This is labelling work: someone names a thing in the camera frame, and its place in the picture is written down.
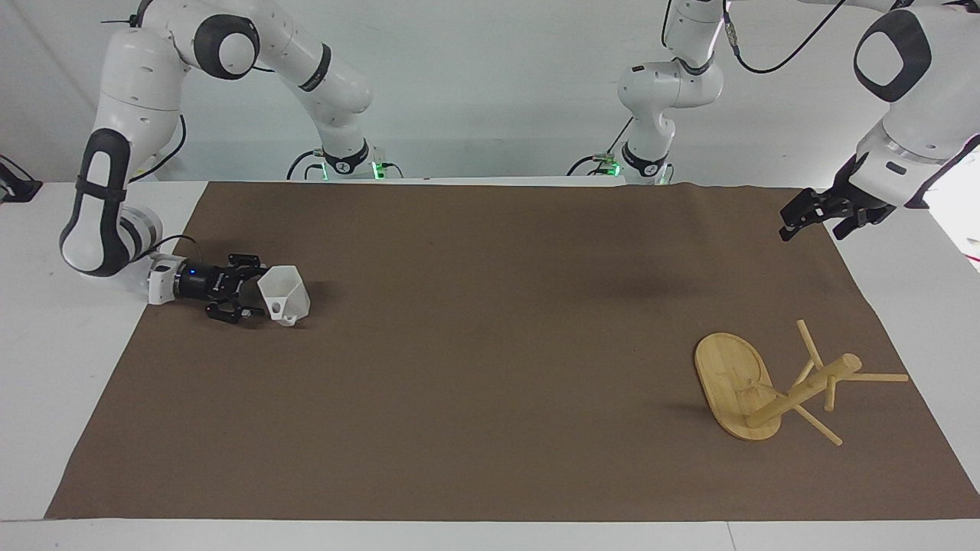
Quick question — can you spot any black stand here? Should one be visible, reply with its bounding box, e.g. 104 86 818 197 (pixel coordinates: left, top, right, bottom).
0 155 44 204

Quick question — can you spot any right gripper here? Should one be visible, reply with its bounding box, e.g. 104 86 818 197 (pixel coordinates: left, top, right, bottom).
174 252 270 327

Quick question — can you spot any white faceted cup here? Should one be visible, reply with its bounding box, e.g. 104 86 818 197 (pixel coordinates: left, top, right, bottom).
256 266 313 328

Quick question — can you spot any black cable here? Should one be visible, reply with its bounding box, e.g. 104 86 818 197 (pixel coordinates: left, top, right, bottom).
286 148 328 181
129 114 188 184
723 0 849 76
152 233 201 259
567 116 636 178

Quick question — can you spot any wooden cup rack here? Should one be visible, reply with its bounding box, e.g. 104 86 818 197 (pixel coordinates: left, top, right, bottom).
694 319 910 447

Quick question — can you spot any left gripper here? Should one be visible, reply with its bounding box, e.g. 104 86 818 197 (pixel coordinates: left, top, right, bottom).
779 152 897 243

